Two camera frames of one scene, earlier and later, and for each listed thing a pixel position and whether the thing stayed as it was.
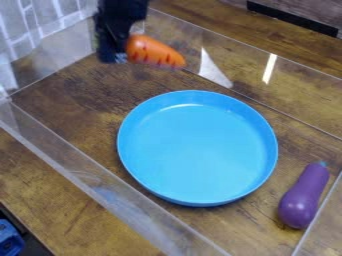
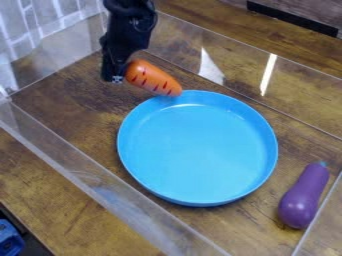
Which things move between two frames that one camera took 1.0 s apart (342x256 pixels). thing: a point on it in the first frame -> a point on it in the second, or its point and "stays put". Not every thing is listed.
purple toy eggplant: (299, 203) stays put
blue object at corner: (10, 240) stays put
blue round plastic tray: (197, 148) stays put
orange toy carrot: (144, 50) -> (145, 76)
